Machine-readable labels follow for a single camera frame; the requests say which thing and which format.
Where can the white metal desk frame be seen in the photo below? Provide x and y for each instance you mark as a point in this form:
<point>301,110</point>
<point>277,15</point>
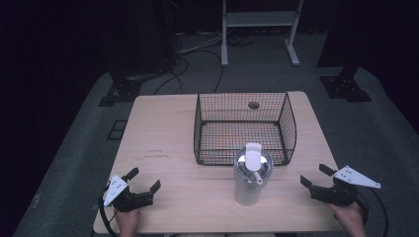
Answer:
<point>260,29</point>

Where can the black stand base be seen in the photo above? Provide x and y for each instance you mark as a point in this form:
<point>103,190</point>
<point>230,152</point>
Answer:
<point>123,90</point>
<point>344,86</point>

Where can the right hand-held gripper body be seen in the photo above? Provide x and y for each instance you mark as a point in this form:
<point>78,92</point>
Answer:
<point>342,187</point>

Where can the person's left hand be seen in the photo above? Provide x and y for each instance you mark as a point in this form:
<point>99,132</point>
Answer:
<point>127,223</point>

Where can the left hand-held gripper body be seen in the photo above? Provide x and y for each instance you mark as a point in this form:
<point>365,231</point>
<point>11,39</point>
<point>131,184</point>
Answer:
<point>126,197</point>

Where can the person's right hand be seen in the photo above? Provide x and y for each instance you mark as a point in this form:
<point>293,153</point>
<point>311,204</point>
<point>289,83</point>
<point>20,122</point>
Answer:
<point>348,219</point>

